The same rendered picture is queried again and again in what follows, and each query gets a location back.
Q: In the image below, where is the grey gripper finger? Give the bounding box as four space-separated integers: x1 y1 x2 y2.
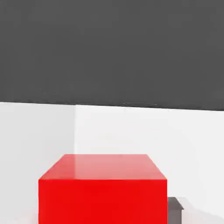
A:
167 196 224 224

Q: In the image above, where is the small red cube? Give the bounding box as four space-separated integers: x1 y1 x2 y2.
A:
38 154 168 224

